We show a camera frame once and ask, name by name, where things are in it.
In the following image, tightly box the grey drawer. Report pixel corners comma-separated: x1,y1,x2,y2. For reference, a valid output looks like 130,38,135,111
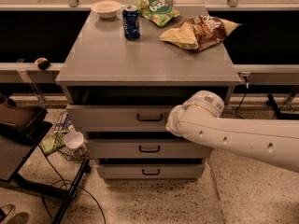
96,164,205,180
86,139,212,159
66,105,172,132

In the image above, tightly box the black top drawer handle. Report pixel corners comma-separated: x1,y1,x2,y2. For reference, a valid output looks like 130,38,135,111
136,113,164,122

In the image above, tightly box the grey drawer cabinet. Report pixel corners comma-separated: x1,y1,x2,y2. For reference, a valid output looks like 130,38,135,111
56,13,240,167

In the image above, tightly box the white bowl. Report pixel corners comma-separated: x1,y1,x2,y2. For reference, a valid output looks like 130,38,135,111
91,0,121,19

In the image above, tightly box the brown yellow chip bag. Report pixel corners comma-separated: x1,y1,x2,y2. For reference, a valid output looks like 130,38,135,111
160,15,239,52

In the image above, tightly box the black floor cable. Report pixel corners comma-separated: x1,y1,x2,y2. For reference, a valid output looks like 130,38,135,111
36,145,107,224

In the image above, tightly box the green snack packet on floor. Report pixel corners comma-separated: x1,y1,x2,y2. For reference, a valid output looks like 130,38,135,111
39,133,64,156

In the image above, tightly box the white cup on floor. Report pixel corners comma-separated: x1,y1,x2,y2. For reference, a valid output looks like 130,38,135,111
64,132,84,149

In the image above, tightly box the black wheeled stand base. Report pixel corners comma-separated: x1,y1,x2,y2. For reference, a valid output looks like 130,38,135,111
266,85,299,120

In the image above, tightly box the grey top drawer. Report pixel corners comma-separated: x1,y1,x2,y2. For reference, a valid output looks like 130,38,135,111
66,105,172,132

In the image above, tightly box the black power adapter cable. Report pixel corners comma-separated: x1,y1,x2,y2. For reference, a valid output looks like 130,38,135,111
234,72,251,119

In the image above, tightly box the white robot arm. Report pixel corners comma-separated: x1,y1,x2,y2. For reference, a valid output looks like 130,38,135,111
166,91,299,173

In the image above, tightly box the grey middle drawer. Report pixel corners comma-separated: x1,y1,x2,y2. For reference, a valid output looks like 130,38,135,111
86,139,212,159

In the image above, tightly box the black side table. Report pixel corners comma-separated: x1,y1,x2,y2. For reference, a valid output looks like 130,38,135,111
0,98,90,224

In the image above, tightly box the blue soda can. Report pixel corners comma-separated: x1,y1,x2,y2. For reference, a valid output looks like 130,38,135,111
122,5,140,40

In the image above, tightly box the green chip bag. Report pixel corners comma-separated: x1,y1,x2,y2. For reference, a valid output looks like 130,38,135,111
135,0,180,27

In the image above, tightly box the patterned packet on floor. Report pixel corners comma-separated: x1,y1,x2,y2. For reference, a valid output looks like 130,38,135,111
54,111,73,133

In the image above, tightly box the small black round device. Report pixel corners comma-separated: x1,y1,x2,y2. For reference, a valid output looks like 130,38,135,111
35,58,50,70

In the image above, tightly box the grey bottom drawer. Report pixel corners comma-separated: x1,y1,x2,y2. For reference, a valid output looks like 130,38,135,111
96,164,205,180

